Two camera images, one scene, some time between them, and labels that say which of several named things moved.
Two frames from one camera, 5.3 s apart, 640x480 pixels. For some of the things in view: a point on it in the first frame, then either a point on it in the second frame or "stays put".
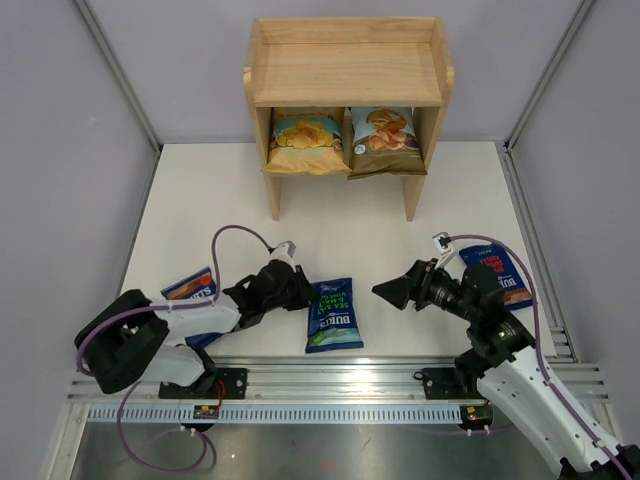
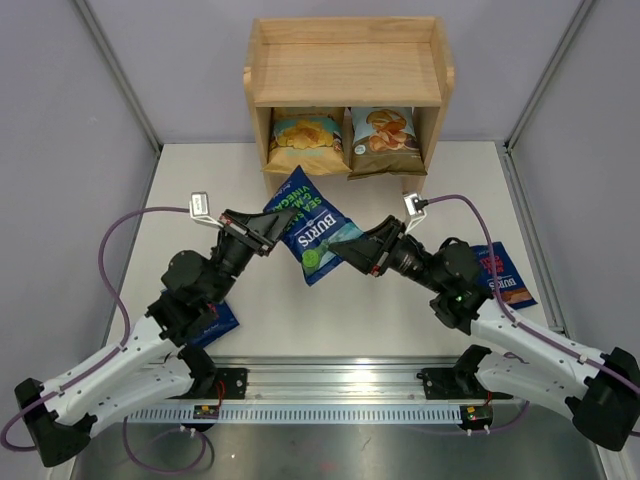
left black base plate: (235, 383) stays put
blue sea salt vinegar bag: (332, 318) → (313, 230)
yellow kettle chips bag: (306, 143) stays put
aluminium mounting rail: (330, 376) stays put
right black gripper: (414, 285) → (374, 251)
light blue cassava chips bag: (385, 142) stays put
